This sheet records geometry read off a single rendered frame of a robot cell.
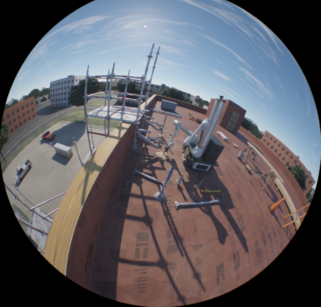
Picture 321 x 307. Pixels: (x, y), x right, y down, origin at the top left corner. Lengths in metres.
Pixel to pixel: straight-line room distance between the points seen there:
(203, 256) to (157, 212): 1.10
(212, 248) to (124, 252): 1.34
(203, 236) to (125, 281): 1.35
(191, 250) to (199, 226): 0.47
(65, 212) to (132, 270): 1.08
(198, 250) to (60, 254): 1.67
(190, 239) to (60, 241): 1.61
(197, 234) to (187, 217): 0.37
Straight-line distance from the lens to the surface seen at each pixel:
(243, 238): 2.64
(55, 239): 1.12
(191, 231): 1.80
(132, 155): 2.42
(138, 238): 1.57
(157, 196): 1.79
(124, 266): 1.63
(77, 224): 1.02
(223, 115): 10.85
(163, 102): 8.05
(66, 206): 1.09
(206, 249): 1.92
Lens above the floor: 1.57
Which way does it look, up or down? 33 degrees down
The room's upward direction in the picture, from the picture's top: 15 degrees clockwise
